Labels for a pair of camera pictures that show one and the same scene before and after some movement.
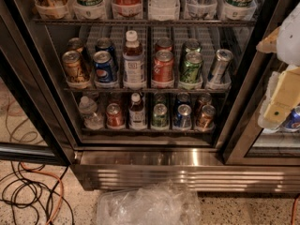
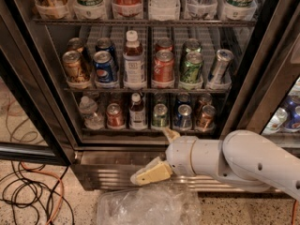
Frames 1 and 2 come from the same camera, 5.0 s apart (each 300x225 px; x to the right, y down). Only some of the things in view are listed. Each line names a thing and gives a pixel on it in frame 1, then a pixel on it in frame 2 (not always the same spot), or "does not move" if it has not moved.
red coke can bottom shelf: (114, 117) does not move
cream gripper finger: (269, 44) to (187, 156)
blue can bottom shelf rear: (183, 98) does not move
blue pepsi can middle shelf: (105, 71) does not move
